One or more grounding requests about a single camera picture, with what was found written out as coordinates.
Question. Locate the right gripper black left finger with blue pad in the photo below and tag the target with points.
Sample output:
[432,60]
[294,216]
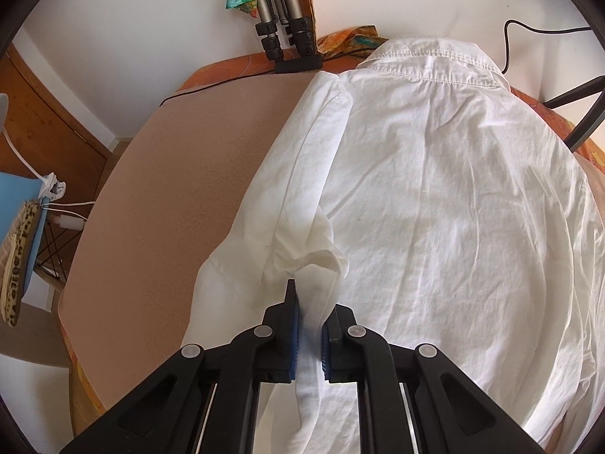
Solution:
[202,401]

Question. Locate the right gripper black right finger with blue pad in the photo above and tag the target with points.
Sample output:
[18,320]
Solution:
[414,401]

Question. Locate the white long-sleeve shirt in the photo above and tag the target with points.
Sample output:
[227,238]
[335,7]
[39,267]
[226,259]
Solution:
[418,191]

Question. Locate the beige fleece blanket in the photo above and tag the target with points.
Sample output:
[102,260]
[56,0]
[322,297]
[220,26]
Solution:
[179,198]

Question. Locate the leopard print cushion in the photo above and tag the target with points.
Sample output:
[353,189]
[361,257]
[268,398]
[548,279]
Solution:
[16,250]

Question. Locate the blue chair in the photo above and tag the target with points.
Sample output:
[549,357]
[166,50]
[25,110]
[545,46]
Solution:
[14,192]

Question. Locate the wooden cabinet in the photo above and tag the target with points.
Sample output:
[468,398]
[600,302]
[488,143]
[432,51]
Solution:
[49,137]

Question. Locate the orange floral bed sheet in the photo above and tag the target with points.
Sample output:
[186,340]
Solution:
[227,70]

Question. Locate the folded silver tripod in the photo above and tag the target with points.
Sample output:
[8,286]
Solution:
[298,29]

